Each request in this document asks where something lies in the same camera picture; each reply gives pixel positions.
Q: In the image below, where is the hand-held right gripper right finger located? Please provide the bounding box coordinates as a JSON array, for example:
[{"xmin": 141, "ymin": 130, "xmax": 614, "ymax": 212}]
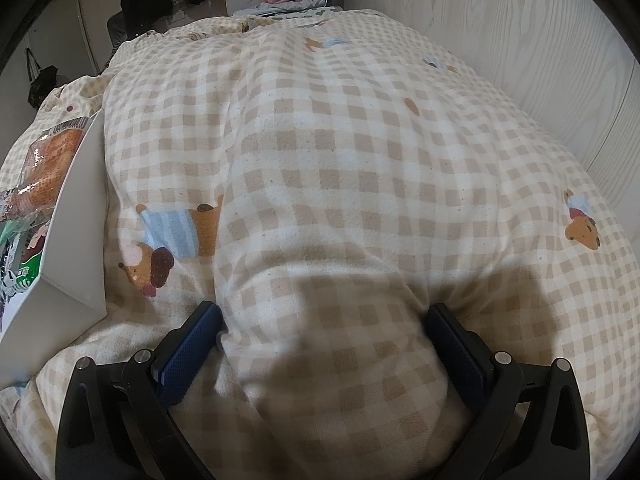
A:
[{"xmin": 426, "ymin": 303, "xmax": 592, "ymax": 480}]

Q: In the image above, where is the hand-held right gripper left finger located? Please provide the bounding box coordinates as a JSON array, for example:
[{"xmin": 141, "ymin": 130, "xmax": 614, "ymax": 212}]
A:
[{"xmin": 55, "ymin": 300, "xmax": 226, "ymax": 480}]

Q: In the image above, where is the white cardboard box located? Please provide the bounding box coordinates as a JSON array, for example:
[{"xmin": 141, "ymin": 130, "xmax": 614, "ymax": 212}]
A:
[{"xmin": 0, "ymin": 108, "xmax": 108, "ymax": 391}]

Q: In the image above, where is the green snack packet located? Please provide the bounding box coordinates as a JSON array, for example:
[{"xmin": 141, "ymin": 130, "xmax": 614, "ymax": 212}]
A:
[{"xmin": 0, "ymin": 217, "xmax": 51, "ymax": 311}]

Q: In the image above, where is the orange bread packet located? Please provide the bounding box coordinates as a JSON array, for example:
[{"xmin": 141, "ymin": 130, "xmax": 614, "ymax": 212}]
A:
[{"xmin": 0, "ymin": 114, "xmax": 94, "ymax": 221}]

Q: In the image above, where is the checkered dog print blanket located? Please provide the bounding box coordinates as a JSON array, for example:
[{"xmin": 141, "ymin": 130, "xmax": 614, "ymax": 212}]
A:
[{"xmin": 0, "ymin": 9, "xmax": 640, "ymax": 480}]

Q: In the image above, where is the black handbag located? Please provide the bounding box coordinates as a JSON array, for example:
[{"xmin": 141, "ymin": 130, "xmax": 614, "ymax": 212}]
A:
[{"xmin": 26, "ymin": 48, "xmax": 62, "ymax": 109}]

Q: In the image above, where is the heart print cloth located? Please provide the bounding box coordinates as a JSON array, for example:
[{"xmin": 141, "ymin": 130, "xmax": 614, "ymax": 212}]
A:
[{"xmin": 232, "ymin": 2, "xmax": 346, "ymax": 22}]

